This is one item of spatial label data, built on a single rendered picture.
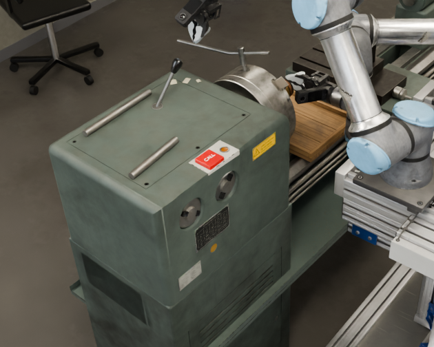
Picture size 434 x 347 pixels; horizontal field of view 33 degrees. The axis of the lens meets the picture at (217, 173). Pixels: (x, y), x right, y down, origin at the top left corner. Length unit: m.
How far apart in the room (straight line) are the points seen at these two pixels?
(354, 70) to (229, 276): 0.83
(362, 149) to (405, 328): 1.23
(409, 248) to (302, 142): 0.80
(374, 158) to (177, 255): 0.62
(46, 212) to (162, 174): 1.94
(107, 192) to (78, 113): 2.56
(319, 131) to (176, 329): 0.97
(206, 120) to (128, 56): 2.92
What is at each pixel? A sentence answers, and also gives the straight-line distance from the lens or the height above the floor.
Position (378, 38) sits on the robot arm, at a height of 1.35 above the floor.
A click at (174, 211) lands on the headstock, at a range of 1.97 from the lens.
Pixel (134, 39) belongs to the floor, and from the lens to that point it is 5.29.
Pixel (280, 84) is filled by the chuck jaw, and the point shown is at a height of 1.19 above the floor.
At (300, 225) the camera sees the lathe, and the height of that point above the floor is 0.54.
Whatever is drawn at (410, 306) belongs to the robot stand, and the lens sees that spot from 3.08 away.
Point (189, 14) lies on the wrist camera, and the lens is 2.32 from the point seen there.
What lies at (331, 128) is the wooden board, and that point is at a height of 0.89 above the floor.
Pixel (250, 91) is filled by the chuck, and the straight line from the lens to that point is 2.39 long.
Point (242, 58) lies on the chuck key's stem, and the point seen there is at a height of 1.28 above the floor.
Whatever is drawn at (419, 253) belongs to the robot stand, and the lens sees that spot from 2.07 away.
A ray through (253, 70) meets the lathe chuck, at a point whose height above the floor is 1.24.
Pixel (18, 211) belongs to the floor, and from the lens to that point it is 3.97.
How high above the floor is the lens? 2.54
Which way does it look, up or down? 40 degrees down
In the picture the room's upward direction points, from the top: 4 degrees counter-clockwise
